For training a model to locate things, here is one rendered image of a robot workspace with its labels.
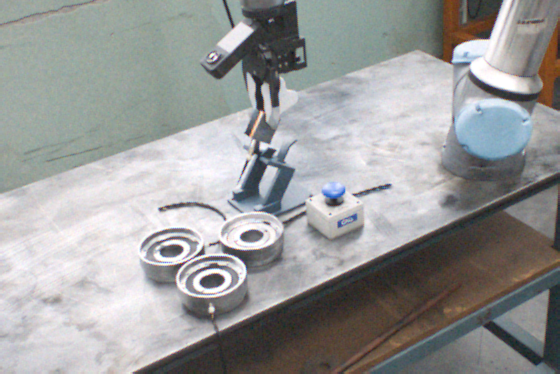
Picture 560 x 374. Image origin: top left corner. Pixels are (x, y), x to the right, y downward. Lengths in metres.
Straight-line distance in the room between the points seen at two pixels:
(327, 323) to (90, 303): 0.48
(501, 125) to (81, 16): 1.81
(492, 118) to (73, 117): 1.89
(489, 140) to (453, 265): 0.45
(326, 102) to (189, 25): 1.27
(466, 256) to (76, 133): 1.63
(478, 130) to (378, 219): 0.23
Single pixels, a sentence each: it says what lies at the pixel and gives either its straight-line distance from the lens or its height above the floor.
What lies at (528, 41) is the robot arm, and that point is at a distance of 1.32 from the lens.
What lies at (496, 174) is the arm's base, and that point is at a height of 0.81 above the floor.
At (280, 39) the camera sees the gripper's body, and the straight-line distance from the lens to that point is 1.38.
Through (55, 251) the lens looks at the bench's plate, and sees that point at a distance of 1.48.
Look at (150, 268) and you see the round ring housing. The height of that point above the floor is 0.83.
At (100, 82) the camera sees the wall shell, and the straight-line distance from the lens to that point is 2.96.
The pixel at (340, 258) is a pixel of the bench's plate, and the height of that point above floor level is 0.80.
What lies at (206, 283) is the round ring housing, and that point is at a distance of 1.31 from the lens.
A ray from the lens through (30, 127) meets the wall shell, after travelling 2.94.
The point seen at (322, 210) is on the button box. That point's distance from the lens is 1.39.
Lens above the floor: 1.61
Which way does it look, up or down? 30 degrees down
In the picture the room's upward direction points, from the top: 5 degrees counter-clockwise
